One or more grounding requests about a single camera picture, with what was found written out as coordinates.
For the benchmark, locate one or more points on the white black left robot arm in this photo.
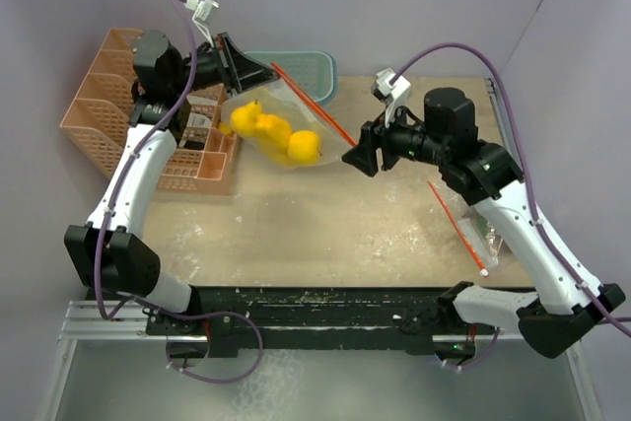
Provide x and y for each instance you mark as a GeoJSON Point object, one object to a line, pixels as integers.
{"type": "Point", "coordinates": [107, 251]}

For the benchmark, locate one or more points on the small yellow item in organizer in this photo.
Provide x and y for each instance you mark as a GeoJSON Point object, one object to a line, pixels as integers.
{"type": "Point", "coordinates": [225, 129]}

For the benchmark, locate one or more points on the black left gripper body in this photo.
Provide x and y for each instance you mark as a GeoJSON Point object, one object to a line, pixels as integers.
{"type": "Point", "coordinates": [232, 74]}

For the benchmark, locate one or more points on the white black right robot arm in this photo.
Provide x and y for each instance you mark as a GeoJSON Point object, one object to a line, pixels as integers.
{"type": "Point", "coordinates": [567, 300]}

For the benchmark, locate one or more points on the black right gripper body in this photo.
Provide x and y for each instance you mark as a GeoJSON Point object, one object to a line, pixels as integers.
{"type": "Point", "coordinates": [394, 141]}

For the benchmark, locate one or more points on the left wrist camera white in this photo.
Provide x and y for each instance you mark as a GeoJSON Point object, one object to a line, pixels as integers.
{"type": "Point", "coordinates": [202, 14]}

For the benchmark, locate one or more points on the clear zip bag red seal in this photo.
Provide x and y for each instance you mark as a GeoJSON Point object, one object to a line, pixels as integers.
{"type": "Point", "coordinates": [285, 98]}

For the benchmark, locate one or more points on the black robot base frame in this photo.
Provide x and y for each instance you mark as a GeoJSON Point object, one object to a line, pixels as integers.
{"type": "Point", "coordinates": [407, 319]}

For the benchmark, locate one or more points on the aluminium rail frame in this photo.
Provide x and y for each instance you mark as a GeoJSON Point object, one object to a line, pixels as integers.
{"type": "Point", "coordinates": [82, 322]}

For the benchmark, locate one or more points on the yellow fake fruit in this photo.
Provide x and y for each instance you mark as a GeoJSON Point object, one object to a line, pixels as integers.
{"type": "Point", "coordinates": [279, 157]}

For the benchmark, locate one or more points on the yellow fake bell pepper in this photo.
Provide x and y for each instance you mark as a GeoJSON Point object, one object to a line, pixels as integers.
{"type": "Point", "coordinates": [273, 132]}

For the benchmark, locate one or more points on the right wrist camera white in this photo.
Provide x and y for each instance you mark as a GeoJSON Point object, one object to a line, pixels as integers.
{"type": "Point", "coordinates": [391, 92]}

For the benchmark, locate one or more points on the yellow fake lemon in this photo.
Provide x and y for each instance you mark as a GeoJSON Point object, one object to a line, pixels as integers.
{"type": "Point", "coordinates": [304, 147]}

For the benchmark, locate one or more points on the yellow fake pear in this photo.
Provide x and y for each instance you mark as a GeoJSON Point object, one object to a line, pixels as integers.
{"type": "Point", "coordinates": [243, 119]}

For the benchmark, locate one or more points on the light blue plastic basket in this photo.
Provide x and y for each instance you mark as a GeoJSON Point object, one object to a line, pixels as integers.
{"type": "Point", "coordinates": [314, 70]}

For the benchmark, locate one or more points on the orange mesh file organizer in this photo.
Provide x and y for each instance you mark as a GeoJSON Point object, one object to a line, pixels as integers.
{"type": "Point", "coordinates": [98, 118]}

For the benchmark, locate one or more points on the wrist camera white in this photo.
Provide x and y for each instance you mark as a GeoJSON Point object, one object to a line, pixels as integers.
{"type": "Point", "coordinates": [391, 92]}
{"type": "Point", "coordinates": [202, 14]}

